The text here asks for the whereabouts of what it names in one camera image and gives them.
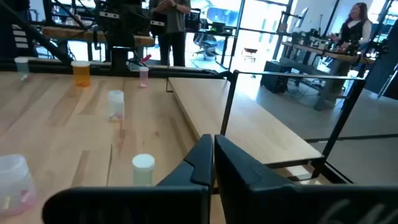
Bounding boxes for black computer case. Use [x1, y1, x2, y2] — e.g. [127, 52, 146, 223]
[260, 60, 292, 94]

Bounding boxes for office chair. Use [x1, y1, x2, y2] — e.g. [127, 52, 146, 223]
[192, 32, 220, 62]

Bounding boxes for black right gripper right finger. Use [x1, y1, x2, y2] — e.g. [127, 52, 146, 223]
[214, 134, 398, 224]

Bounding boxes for wooden workbench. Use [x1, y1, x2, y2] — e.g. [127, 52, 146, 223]
[42, 26, 155, 47]

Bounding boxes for small stool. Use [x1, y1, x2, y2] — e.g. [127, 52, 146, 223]
[242, 47, 259, 63]

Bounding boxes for orange pill bottle white cap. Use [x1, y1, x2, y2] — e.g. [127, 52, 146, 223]
[70, 60, 91, 88]

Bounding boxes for wooden shelf with black frames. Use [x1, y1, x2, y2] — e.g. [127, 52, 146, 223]
[165, 70, 367, 170]

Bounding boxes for small green pill bottle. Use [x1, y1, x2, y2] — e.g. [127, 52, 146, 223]
[131, 153, 155, 187]

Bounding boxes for wooden desk with clutter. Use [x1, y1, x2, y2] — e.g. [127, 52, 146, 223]
[281, 40, 376, 111]

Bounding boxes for small pink pill bottle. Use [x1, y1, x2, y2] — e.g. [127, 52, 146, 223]
[139, 66, 150, 89]

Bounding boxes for wide pale pink pill bottle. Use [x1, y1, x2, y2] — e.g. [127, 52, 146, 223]
[0, 154, 39, 218]

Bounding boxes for clear pill bottle pink pills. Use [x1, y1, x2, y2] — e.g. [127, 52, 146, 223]
[107, 90, 126, 121]

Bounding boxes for person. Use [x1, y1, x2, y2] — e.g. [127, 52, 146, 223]
[329, 2, 373, 52]
[149, 0, 192, 68]

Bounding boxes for black table rig frame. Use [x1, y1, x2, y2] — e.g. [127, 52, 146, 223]
[0, 0, 354, 185]

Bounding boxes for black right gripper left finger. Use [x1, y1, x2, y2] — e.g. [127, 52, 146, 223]
[42, 133, 215, 224]

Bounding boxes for computer monitor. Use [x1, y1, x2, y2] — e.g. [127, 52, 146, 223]
[290, 6, 310, 30]

